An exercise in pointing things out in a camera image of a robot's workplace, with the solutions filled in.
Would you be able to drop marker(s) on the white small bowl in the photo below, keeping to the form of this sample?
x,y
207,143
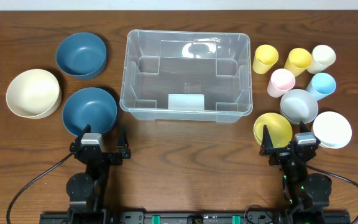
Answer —
x,y
332,129

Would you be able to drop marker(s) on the yellow small bowl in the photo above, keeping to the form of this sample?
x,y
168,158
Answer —
x,y
280,130

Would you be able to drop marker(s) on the clear plastic storage bin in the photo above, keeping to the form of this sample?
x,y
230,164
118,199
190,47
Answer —
x,y
183,75

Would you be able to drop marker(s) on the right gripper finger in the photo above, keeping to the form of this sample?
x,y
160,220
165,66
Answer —
x,y
266,146
303,127

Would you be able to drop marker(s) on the blue bowl near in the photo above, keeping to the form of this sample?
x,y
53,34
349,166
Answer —
x,y
94,106

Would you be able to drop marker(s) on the pink cup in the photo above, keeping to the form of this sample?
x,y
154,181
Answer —
x,y
281,81

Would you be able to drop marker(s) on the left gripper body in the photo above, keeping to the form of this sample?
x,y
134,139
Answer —
x,y
103,156

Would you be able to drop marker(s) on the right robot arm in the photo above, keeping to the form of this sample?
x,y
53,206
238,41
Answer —
x,y
308,193

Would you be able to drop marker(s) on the blue bowl far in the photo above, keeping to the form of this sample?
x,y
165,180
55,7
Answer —
x,y
82,55

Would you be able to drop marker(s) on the white cup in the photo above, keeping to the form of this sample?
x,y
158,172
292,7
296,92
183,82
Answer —
x,y
323,56

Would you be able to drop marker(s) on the light blue cup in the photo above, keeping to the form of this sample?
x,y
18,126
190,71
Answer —
x,y
321,86

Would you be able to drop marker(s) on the grey small bowl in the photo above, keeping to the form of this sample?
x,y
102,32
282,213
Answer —
x,y
298,106

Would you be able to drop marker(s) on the yellow cup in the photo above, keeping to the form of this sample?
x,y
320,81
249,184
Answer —
x,y
266,56
298,61

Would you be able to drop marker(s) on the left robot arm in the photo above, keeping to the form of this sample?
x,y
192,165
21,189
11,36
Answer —
x,y
86,189

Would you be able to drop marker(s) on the cream large bowl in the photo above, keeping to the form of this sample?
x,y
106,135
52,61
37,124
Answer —
x,y
34,94

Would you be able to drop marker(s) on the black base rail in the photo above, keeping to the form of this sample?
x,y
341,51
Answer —
x,y
251,216

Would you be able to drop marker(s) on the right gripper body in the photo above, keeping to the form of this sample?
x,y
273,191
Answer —
x,y
285,154

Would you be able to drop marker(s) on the blue bowl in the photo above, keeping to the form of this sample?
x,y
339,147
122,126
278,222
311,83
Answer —
x,y
94,106
82,55

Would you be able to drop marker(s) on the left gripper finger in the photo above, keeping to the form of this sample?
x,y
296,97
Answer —
x,y
77,142
122,144

